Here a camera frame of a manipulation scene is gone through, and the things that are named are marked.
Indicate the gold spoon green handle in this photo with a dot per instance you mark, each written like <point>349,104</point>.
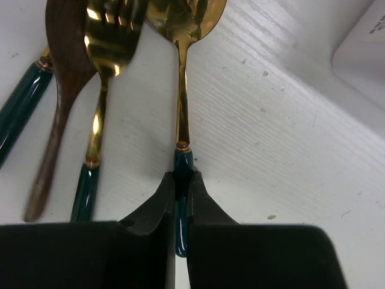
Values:
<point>183,23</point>

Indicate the gold fork green handle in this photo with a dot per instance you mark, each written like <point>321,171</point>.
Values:
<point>112,32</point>
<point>23,100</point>

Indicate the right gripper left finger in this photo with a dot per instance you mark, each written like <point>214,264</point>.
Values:
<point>148,256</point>

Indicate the white three-compartment utensil holder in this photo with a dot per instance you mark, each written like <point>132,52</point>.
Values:
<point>359,60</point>

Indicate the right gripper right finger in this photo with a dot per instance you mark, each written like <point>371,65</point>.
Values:
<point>207,226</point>

